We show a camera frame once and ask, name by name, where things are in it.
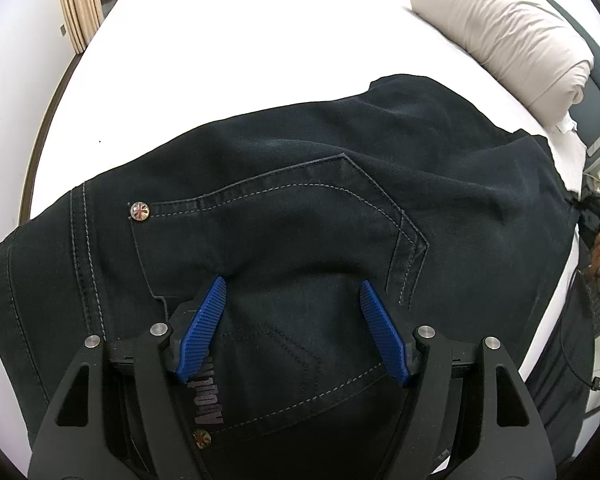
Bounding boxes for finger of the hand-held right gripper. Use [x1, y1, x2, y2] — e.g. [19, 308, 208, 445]
[575, 195, 600, 242]

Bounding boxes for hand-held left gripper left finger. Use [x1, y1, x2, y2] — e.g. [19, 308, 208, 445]
[27, 276, 228, 480]

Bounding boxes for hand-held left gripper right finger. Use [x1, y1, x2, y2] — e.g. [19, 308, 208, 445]
[360, 280, 561, 480]

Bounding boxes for black denim pants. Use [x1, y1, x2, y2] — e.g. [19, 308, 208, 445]
[0, 74, 581, 480]

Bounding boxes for person's own leg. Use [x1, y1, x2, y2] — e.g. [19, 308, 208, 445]
[525, 280, 600, 466]

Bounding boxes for beige rolled duvet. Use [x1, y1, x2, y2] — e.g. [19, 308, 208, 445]
[407, 0, 596, 128]

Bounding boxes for bed with white sheet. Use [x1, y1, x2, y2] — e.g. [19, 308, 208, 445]
[19, 0, 600, 461]

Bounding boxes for beige curtain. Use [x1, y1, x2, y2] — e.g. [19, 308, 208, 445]
[55, 0, 103, 53]

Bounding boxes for thin black cable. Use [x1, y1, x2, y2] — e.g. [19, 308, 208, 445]
[559, 269, 600, 395]

